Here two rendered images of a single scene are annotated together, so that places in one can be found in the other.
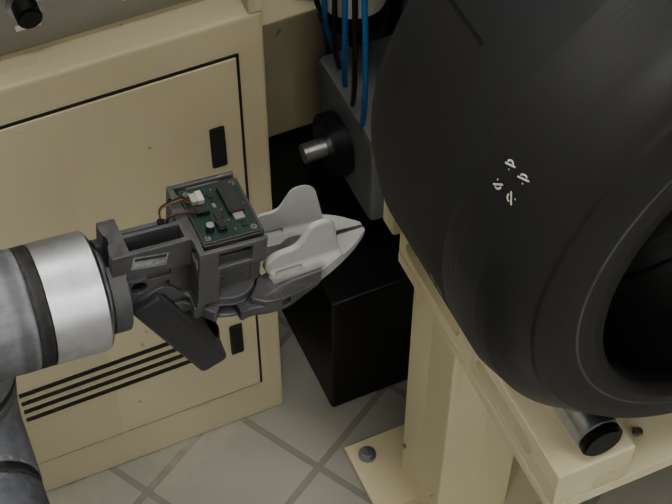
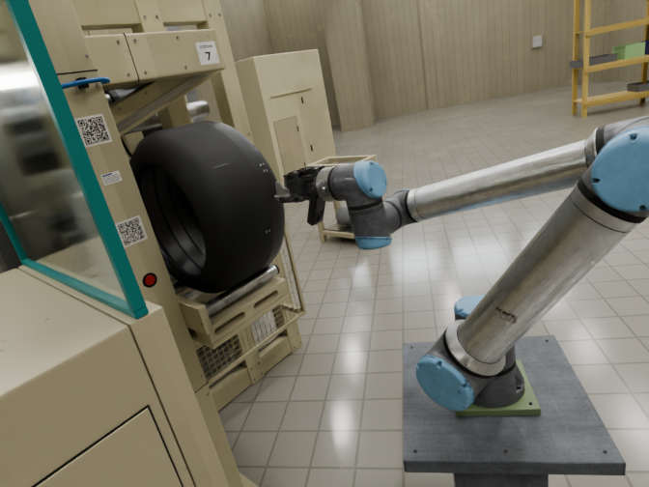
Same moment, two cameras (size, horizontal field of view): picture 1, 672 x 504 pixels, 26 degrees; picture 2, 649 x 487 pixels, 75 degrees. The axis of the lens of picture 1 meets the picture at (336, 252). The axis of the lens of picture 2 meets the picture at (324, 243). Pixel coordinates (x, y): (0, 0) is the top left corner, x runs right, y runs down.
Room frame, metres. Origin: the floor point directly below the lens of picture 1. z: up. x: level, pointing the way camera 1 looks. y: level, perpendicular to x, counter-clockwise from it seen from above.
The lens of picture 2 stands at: (1.07, 1.18, 1.52)
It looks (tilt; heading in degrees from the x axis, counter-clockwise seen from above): 21 degrees down; 248
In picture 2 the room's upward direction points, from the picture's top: 11 degrees counter-clockwise
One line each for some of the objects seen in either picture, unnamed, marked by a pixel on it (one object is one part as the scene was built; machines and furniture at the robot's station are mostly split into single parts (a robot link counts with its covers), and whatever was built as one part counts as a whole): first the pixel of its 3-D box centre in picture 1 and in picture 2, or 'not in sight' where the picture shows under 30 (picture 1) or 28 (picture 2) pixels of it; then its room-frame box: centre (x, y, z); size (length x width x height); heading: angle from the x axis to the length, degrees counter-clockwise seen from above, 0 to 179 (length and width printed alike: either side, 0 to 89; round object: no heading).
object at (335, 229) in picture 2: not in sight; (347, 200); (-0.68, -2.40, 0.40); 0.60 x 0.35 x 0.80; 114
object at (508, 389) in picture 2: not in sight; (488, 370); (0.35, 0.42, 0.67); 0.19 x 0.19 x 0.10
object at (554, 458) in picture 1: (509, 340); (243, 306); (0.88, -0.18, 0.83); 0.36 x 0.09 x 0.06; 24
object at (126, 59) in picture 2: not in sight; (135, 62); (0.94, -0.63, 1.71); 0.61 x 0.25 x 0.15; 24
